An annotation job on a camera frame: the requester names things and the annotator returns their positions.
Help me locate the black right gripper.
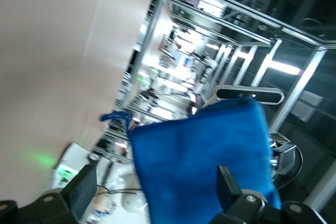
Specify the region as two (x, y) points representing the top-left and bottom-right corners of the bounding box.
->
(268, 131), (304, 190)

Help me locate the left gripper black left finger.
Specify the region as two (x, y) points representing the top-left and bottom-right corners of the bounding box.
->
(0, 165), (99, 224)

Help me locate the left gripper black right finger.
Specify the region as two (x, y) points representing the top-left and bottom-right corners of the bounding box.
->
(209, 165), (326, 224)

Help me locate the blue microfibre towel with loop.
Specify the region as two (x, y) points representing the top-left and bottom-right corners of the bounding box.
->
(99, 97), (282, 224)

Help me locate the white device with green light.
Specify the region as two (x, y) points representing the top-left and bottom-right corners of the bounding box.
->
(46, 142), (100, 192)

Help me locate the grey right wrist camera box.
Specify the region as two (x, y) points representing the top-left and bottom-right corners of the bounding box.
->
(213, 84), (286, 105)

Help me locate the aluminium profile frame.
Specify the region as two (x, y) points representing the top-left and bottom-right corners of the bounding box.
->
(90, 0), (336, 211)

